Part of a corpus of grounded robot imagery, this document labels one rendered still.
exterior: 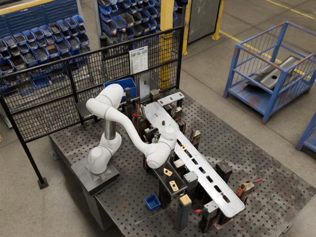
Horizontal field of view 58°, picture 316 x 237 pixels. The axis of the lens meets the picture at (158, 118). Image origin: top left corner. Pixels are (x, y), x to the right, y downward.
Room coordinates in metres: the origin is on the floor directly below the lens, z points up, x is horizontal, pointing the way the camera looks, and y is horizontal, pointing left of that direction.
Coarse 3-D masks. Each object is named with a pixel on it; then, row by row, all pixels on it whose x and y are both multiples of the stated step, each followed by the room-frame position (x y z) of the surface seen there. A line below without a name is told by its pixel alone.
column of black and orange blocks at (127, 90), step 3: (126, 90) 2.15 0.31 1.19; (129, 90) 2.17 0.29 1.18; (126, 93) 2.15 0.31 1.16; (129, 93) 2.17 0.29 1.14; (126, 96) 2.16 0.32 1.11; (129, 96) 2.17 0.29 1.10; (126, 99) 2.16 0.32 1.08; (129, 99) 2.16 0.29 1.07; (126, 102) 2.17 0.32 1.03; (129, 102) 2.17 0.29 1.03; (126, 105) 2.17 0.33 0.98; (129, 105) 2.17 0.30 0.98; (126, 108) 2.18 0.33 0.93; (129, 108) 2.17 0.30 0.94; (129, 111) 2.16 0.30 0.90; (129, 114) 2.17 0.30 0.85; (129, 117) 2.16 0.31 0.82
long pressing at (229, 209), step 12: (144, 108) 2.11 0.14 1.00; (156, 108) 2.12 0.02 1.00; (156, 120) 1.94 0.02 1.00; (168, 120) 1.95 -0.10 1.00; (180, 132) 1.80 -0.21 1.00; (180, 156) 1.51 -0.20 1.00; (192, 156) 1.52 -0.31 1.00; (192, 168) 1.39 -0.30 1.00; (204, 168) 1.39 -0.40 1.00; (204, 180) 1.28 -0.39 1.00; (216, 180) 1.28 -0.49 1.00; (216, 192) 1.17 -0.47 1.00; (228, 192) 1.17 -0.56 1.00; (216, 204) 1.07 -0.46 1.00; (228, 204) 1.07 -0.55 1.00; (240, 204) 1.07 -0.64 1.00; (228, 216) 0.97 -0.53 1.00
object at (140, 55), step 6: (138, 48) 2.52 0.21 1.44; (144, 48) 2.55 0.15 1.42; (132, 54) 2.48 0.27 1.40; (138, 54) 2.52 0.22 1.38; (144, 54) 2.55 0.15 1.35; (138, 60) 2.52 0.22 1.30; (144, 60) 2.55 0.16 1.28; (138, 66) 2.51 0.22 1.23; (144, 66) 2.55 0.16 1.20; (132, 72) 2.47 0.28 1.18; (138, 72) 2.51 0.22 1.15
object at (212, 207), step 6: (210, 204) 1.03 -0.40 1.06; (210, 210) 0.99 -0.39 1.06; (216, 210) 1.01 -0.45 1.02; (204, 216) 1.01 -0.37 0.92; (210, 216) 0.98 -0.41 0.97; (204, 222) 0.99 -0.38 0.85; (210, 222) 1.00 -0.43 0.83; (198, 228) 1.01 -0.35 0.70; (204, 228) 0.98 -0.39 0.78; (210, 228) 1.01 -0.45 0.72
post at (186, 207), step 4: (180, 200) 1.01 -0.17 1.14; (188, 204) 0.99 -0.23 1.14; (180, 208) 1.00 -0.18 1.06; (184, 208) 0.97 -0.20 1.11; (188, 208) 0.99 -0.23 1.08; (180, 212) 1.00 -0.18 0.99; (184, 212) 0.97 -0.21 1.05; (188, 212) 1.00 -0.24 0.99; (180, 216) 0.99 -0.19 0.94; (184, 216) 0.98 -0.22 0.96; (180, 220) 0.98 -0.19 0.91; (184, 220) 0.99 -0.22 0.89; (176, 224) 1.02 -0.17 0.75; (180, 224) 0.98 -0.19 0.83; (184, 224) 0.99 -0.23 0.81; (176, 228) 1.00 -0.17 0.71; (180, 228) 0.98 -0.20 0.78; (184, 228) 1.00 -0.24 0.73; (180, 232) 0.97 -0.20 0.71
